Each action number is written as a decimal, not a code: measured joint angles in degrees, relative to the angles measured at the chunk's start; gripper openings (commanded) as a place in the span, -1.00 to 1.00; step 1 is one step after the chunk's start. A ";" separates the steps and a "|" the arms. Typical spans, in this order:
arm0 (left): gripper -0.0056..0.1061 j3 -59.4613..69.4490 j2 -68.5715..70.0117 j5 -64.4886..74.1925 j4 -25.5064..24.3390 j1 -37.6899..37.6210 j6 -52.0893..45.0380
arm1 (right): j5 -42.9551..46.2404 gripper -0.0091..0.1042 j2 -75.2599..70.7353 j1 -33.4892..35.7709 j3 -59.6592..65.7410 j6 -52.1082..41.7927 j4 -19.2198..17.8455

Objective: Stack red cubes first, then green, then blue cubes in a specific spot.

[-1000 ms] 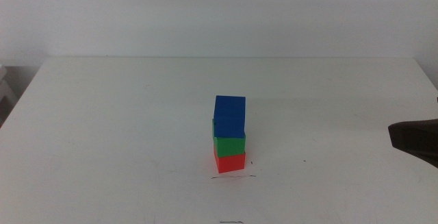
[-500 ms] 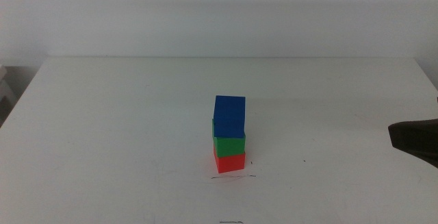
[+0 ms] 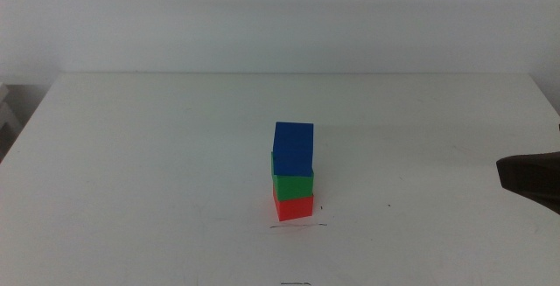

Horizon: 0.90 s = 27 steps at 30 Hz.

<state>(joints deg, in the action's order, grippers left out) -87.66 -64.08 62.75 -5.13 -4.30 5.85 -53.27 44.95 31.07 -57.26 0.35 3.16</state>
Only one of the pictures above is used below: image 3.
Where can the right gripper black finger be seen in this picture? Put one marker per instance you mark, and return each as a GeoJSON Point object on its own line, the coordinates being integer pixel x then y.
{"type": "Point", "coordinates": [534, 176]}

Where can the green cube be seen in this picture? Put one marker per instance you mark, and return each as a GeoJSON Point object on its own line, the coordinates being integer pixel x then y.
{"type": "Point", "coordinates": [293, 187]}

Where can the red cube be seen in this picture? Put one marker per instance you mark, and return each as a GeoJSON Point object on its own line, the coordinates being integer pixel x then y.
{"type": "Point", "coordinates": [294, 209]}

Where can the blue cube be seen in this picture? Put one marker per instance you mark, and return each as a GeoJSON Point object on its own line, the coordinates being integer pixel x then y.
{"type": "Point", "coordinates": [293, 150]}

